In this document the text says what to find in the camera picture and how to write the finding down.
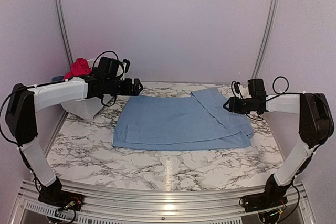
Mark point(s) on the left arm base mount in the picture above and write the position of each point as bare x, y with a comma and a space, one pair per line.
63, 199

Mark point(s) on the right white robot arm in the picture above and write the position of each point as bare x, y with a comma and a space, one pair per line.
316, 123

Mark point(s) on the front aluminium rail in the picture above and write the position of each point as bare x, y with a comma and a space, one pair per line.
115, 205

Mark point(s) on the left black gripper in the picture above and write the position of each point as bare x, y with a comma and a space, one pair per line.
127, 91

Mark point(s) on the right aluminium frame post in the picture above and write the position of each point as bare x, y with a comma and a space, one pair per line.
271, 16

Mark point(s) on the aluminium frame post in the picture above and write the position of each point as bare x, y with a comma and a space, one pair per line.
271, 16
63, 31

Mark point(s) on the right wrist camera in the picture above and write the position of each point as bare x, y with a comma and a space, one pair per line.
239, 90

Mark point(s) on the left aluminium frame post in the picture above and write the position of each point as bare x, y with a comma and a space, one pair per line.
63, 31

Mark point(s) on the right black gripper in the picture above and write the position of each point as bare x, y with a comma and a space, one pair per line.
233, 106

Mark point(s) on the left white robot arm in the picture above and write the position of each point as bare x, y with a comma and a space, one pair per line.
23, 104

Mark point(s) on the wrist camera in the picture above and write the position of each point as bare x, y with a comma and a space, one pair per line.
239, 90
126, 65

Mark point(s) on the light blue button shirt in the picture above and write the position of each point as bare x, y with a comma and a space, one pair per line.
197, 122

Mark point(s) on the dark blue garment in bin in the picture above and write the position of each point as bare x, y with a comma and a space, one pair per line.
57, 78

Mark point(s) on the white plastic laundry bin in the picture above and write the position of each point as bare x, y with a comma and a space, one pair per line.
85, 109

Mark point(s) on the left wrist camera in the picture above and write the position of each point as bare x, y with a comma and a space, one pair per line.
126, 65

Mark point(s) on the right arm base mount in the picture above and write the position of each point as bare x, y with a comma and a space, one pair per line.
258, 202

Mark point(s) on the red garment in bin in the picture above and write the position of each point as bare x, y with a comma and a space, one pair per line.
79, 68

